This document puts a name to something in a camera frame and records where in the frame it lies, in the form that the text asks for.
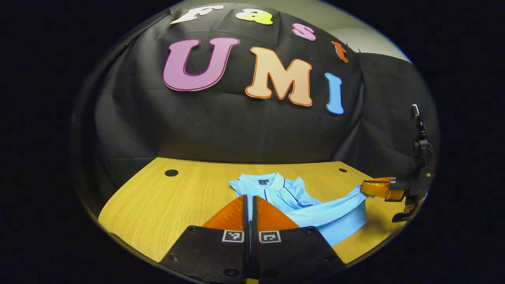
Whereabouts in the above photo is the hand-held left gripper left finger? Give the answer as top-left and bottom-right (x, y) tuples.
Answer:
(160, 194), (252, 284)

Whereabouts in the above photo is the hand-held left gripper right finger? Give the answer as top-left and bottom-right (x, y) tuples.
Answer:
(251, 195), (348, 283)

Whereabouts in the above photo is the light blue polo T-shirt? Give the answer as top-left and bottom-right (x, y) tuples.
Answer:
(229, 172), (368, 247)

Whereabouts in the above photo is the black backdrop cloth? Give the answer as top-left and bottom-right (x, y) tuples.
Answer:
(71, 3), (439, 215)

